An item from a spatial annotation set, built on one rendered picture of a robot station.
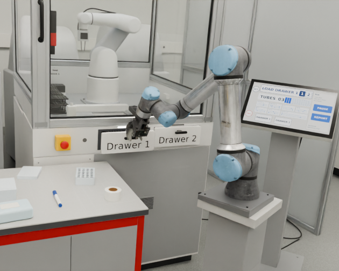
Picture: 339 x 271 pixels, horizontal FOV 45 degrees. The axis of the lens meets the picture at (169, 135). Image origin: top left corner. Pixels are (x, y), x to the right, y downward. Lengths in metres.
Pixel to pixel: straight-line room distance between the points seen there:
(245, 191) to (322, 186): 1.58
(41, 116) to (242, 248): 1.11
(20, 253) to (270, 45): 2.64
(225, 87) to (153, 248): 1.29
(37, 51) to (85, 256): 0.94
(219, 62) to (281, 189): 1.20
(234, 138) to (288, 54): 1.89
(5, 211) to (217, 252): 0.92
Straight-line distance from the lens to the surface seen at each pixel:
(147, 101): 1.82
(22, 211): 1.59
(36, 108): 2.05
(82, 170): 1.96
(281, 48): 3.49
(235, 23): 3.91
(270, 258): 2.79
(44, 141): 2.10
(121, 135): 2.11
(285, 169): 2.54
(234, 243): 1.84
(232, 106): 1.61
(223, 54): 1.59
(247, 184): 1.79
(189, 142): 2.35
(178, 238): 2.62
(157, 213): 2.46
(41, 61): 2.01
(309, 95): 2.48
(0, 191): 1.73
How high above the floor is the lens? 1.50
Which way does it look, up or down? 16 degrees down
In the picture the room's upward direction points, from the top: 5 degrees clockwise
